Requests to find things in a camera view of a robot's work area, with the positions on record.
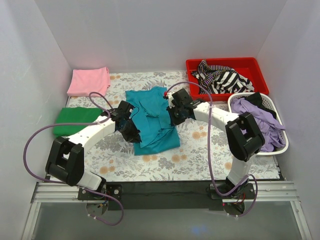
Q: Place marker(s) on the teal t-shirt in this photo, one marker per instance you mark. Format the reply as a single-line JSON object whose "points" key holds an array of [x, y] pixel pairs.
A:
{"points": [[153, 121]]}

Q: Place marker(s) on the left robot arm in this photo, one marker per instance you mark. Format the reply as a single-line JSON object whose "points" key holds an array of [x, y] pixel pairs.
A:
{"points": [[66, 160]]}

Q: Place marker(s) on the black garment in basket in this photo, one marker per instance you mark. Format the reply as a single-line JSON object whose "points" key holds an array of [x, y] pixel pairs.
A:
{"points": [[256, 100]]}

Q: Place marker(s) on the floral patterned table mat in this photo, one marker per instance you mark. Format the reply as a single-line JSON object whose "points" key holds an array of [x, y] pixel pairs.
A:
{"points": [[114, 159]]}

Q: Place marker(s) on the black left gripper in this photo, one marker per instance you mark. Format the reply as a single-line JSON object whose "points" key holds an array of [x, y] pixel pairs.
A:
{"points": [[130, 131]]}

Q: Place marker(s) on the black white striped shirt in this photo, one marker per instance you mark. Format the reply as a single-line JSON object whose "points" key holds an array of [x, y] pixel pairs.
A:
{"points": [[220, 79]]}

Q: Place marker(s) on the lavender shirt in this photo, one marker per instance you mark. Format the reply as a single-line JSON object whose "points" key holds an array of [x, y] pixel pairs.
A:
{"points": [[269, 127]]}

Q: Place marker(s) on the folded pink shirt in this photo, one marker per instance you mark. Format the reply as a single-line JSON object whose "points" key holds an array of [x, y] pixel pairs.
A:
{"points": [[83, 82]]}

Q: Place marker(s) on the aluminium rail frame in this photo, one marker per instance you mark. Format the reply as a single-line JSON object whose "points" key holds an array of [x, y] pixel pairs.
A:
{"points": [[266, 191]]}

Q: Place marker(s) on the white perforated laundry basket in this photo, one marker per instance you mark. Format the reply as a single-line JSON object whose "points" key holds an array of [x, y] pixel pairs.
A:
{"points": [[268, 103]]}

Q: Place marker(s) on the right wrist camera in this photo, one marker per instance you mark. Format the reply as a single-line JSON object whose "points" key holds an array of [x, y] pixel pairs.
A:
{"points": [[169, 97]]}

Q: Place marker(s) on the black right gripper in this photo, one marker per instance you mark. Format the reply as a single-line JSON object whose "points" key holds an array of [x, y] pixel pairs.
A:
{"points": [[173, 113]]}

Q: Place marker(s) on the folded green shirt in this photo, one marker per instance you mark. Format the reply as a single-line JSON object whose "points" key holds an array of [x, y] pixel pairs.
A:
{"points": [[74, 115]]}

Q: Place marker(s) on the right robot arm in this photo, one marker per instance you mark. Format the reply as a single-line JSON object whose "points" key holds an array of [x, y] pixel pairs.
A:
{"points": [[244, 137]]}

